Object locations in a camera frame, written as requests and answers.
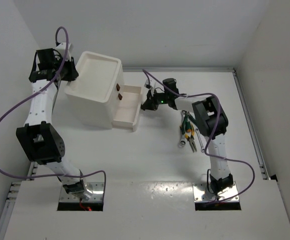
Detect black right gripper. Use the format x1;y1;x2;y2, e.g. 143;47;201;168
142;88;170;111

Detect white bottom drawer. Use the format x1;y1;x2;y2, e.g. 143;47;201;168
112;85;144;132

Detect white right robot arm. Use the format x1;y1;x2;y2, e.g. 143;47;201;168
140;78;234;196

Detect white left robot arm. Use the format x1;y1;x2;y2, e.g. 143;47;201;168
16;42;93;201

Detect white drawer cabinet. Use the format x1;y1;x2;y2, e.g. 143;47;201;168
56;51;125;129

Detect silver ratchet wrench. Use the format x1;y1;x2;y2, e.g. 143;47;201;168
179;110;188;147

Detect green yellow long-nose pliers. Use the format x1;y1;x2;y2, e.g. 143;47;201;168
185;123;197;153

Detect silver combination wrench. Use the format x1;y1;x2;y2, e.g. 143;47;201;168
195;128;205;153

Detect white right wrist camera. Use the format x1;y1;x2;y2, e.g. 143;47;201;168
144;79;157;95

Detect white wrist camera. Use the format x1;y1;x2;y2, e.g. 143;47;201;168
144;79;157;95
55;42;73;61

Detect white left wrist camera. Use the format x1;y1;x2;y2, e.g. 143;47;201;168
55;42;73;61

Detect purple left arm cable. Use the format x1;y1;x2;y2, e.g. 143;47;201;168
0;25;107;198

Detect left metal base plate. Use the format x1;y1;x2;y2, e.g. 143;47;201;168
58;182;104;204

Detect metal base plate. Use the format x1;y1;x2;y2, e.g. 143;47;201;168
58;182;104;204
192;182;240;203

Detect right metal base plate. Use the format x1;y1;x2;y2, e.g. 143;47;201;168
192;182;240;203

